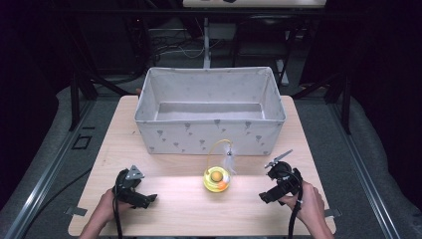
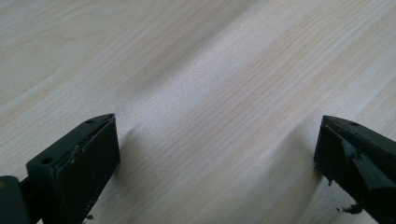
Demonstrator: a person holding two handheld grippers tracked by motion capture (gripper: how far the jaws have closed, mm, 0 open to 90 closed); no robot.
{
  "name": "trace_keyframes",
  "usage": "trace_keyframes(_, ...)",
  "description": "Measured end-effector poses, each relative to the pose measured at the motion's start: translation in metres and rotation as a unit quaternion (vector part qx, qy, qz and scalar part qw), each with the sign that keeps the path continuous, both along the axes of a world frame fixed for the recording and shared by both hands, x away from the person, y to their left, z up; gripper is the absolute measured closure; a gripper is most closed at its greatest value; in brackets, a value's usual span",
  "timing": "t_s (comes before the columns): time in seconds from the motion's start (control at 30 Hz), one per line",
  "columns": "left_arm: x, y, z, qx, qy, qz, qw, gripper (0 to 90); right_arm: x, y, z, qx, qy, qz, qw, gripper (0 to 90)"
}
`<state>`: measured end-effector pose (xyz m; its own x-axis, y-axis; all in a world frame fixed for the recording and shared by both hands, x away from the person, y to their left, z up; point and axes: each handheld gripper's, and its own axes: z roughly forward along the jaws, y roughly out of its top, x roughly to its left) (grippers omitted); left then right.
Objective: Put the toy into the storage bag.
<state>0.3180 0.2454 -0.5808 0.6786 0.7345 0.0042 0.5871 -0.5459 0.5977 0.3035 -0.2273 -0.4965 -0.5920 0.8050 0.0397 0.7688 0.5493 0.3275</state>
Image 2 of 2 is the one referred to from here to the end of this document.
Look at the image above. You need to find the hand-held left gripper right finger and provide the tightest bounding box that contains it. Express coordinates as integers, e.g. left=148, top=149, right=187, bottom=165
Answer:
left=313, top=115, right=396, bottom=224

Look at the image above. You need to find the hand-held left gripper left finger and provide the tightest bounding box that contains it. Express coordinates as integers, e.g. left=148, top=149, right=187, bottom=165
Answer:
left=25, top=113, right=121, bottom=224

